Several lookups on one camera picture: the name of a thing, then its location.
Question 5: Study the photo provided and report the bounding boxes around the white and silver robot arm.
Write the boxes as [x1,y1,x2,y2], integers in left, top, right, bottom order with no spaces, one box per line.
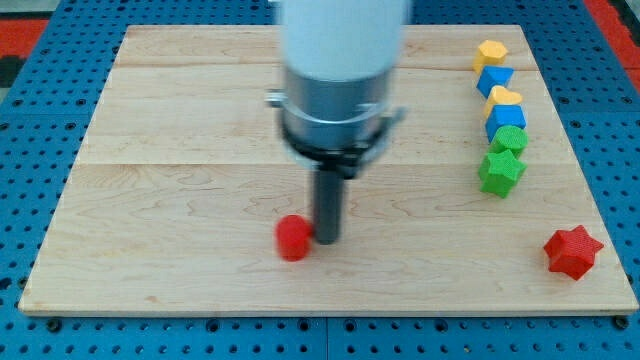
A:
[270,0,411,179]

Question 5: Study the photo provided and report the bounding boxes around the green star block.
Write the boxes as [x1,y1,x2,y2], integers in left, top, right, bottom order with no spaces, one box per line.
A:
[478,150,527,198]

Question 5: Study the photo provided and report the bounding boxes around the red star block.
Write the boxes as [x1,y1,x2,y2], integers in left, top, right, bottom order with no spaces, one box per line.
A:
[543,225,604,281]

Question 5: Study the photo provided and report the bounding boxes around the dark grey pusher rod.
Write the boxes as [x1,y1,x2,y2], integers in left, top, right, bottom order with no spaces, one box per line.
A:
[312,169,344,245]

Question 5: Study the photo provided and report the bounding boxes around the red cylinder block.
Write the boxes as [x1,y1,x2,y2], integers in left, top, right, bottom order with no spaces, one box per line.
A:
[275,214,313,261]

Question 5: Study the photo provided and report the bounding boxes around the wooden board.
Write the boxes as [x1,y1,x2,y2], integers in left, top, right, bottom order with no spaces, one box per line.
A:
[19,25,638,317]

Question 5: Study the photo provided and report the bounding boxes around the blue cube block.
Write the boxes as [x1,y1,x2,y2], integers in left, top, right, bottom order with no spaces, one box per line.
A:
[485,105,527,142]

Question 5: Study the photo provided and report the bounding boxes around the yellow heart block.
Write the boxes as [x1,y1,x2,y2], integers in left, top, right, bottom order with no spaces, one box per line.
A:
[483,85,523,119]

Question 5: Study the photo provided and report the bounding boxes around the blue triangle block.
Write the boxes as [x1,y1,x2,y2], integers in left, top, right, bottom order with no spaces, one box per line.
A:
[476,65,515,98]

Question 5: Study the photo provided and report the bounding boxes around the green cylinder block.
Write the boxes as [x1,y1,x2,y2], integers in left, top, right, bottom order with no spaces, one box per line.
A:
[489,125,529,159]

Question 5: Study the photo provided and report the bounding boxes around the yellow hexagon block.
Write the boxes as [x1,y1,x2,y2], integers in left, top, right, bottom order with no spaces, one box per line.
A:
[472,40,509,74]

